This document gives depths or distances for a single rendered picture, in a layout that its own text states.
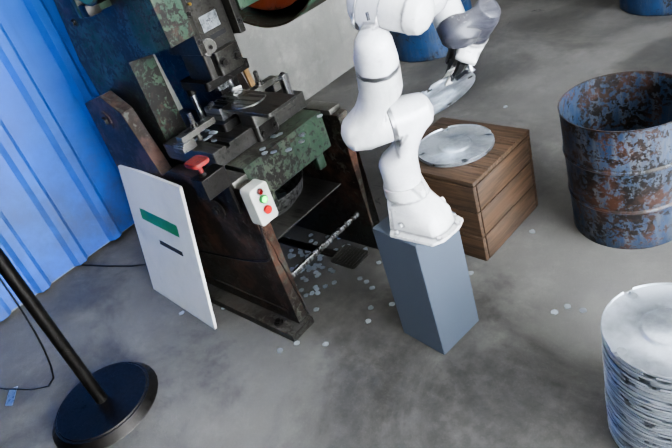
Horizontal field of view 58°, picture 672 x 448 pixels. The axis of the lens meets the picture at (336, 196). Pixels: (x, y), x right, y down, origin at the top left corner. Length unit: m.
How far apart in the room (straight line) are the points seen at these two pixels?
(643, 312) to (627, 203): 0.66
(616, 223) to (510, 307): 0.46
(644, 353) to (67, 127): 2.58
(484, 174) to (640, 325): 0.82
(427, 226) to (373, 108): 0.37
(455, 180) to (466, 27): 0.59
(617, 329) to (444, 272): 0.54
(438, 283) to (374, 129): 0.54
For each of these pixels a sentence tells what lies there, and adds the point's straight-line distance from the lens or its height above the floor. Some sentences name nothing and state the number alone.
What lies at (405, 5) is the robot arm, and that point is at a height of 1.11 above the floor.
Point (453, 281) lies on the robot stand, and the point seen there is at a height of 0.23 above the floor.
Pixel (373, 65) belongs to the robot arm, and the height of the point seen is 1.00.
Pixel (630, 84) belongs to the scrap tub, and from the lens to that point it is 2.43.
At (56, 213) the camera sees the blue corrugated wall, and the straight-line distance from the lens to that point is 3.18.
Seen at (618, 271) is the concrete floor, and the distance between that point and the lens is 2.25.
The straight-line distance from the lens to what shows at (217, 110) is 2.16.
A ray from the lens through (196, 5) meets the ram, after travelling 2.06.
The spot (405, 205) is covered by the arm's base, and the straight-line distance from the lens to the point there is 1.72.
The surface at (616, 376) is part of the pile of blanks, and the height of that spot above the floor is 0.28.
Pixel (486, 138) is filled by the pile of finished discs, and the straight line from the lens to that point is 2.34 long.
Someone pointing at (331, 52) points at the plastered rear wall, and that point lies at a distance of 4.26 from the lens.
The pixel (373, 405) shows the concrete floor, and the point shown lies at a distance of 1.96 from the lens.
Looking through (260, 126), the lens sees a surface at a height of 0.70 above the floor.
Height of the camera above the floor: 1.50
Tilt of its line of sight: 31 degrees down
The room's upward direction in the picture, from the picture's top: 19 degrees counter-clockwise
